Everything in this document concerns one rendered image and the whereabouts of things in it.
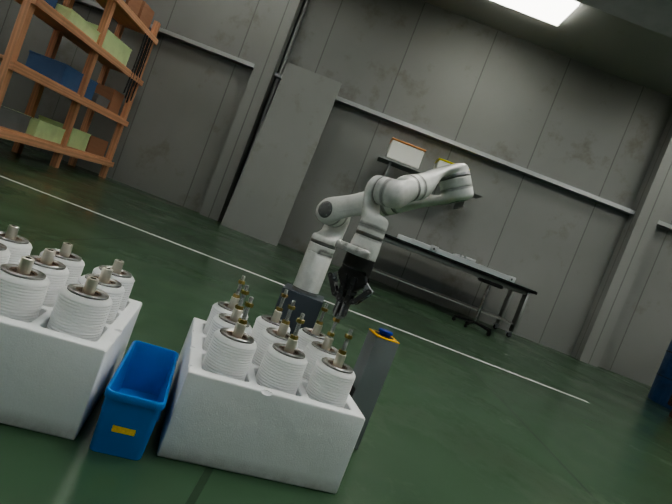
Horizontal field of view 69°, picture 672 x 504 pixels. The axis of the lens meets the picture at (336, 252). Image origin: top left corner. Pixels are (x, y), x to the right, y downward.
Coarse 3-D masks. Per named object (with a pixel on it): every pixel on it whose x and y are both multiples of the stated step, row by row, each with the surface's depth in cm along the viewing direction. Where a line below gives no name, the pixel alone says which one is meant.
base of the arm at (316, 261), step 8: (312, 248) 161; (320, 248) 160; (328, 248) 160; (304, 256) 163; (312, 256) 160; (320, 256) 160; (328, 256) 161; (304, 264) 162; (312, 264) 160; (320, 264) 160; (328, 264) 163; (304, 272) 161; (312, 272) 160; (320, 272) 161; (296, 280) 163; (304, 280) 161; (312, 280) 160; (320, 280) 162; (296, 288) 162; (304, 288) 160; (312, 288) 161; (320, 288) 164; (312, 296) 162
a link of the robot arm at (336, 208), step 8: (360, 192) 155; (328, 200) 159; (336, 200) 158; (344, 200) 156; (352, 200) 154; (360, 200) 153; (320, 208) 160; (328, 208) 158; (336, 208) 157; (344, 208) 155; (352, 208) 154; (360, 208) 153; (384, 208) 149; (320, 216) 160; (328, 216) 158; (336, 216) 157; (344, 216) 156; (352, 216) 156; (328, 224) 160
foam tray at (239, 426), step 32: (192, 352) 105; (192, 384) 95; (224, 384) 96; (256, 384) 101; (192, 416) 96; (224, 416) 97; (256, 416) 99; (288, 416) 101; (320, 416) 102; (352, 416) 104; (160, 448) 95; (192, 448) 97; (224, 448) 98; (256, 448) 100; (288, 448) 102; (320, 448) 103; (352, 448) 105; (288, 480) 103; (320, 480) 105
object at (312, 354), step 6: (306, 348) 120; (312, 348) 118; (306, 354) 119; (312, 354) 117; (318, 354) 117; (324, 354) 117; (330, 354) 118; (312, 360) 117; (306, 366) 118; (312, 366) 117; (306, 372) 118; (306, 378) 117
